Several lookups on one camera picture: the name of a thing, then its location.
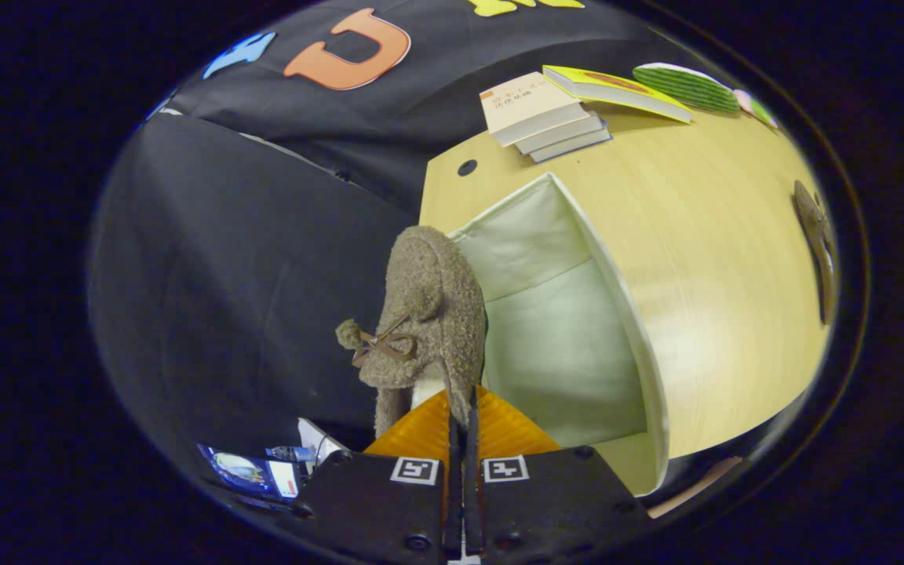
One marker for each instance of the white book orange corner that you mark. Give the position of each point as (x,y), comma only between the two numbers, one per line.
(526,102)

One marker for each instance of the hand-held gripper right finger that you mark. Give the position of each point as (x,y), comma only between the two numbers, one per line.
(546,502)

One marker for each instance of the yellow book red oval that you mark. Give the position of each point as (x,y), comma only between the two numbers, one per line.
(617,86)

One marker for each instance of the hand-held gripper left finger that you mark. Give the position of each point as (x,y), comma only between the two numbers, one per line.
(377,502)

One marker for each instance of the watermelon slice plush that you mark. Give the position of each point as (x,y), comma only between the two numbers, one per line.
(687,88)

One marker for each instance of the pink and green plush toy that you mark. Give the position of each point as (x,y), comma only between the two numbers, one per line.
(758,110)

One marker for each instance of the white side desk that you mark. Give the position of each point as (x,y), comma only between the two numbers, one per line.
(318,441)

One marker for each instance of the pinkish blurred object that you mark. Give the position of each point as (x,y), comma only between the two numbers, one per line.
(695,486)

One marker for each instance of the brown fuzzy shoe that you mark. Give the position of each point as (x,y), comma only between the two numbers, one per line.
(817,235)
(428,282)

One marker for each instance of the laptop with lit screen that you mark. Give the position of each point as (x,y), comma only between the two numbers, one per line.
(244,469)

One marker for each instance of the clear water bottle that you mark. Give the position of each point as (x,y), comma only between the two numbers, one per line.
(291,453)

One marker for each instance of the pale green fabric storage box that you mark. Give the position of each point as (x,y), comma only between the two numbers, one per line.
(562,345)

